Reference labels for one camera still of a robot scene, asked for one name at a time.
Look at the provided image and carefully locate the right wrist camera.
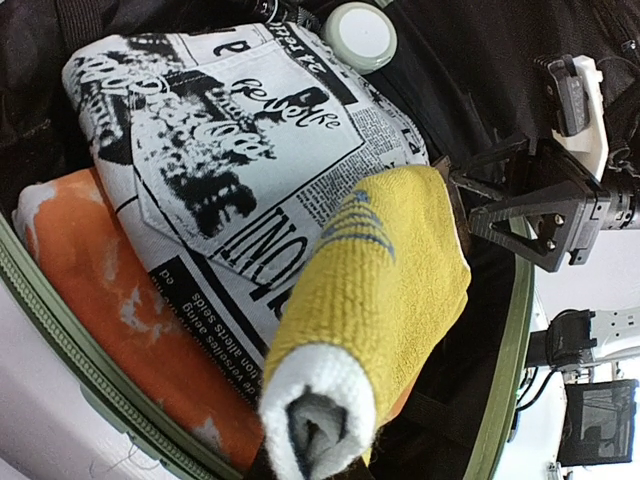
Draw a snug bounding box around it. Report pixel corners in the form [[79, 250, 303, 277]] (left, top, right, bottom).
[[534, 54, 609, 181]]

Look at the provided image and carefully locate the orange snack bag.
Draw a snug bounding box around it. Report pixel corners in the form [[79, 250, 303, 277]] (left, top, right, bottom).
[[13, 168, 262, 473]]

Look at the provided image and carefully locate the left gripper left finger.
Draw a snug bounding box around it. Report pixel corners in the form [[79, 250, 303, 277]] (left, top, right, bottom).
[[247, 443, 277, 480]]

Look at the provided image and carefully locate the white round jar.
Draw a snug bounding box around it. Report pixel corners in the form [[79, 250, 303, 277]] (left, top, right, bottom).
[[321, 2, 398, 75]]

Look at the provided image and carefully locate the green hard-shell suitcase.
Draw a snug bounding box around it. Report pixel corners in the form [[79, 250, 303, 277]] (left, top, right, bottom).
[[1, 1, 639, 479]]

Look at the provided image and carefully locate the newspaper print garment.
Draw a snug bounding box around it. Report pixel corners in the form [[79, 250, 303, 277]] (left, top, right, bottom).
[[62, 23, 428, 402]]

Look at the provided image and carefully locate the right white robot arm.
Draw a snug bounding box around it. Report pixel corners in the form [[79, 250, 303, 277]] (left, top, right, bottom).
[[449, 136, 639, 372]]

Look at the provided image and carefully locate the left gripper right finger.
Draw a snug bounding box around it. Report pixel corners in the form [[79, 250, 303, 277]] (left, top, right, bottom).
[[339, 457, 374, 480]]

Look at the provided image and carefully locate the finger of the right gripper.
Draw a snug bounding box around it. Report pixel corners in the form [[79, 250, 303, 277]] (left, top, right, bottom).
[[469, 182, 598, 273], [449, 133, 538, 195]]

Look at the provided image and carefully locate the yellow towel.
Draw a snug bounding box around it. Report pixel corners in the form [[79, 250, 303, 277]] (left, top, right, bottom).
[[259, 165, 471, 479]]

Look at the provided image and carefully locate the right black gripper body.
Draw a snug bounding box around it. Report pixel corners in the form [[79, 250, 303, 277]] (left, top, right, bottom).
[[520, 140, 639, 265]]

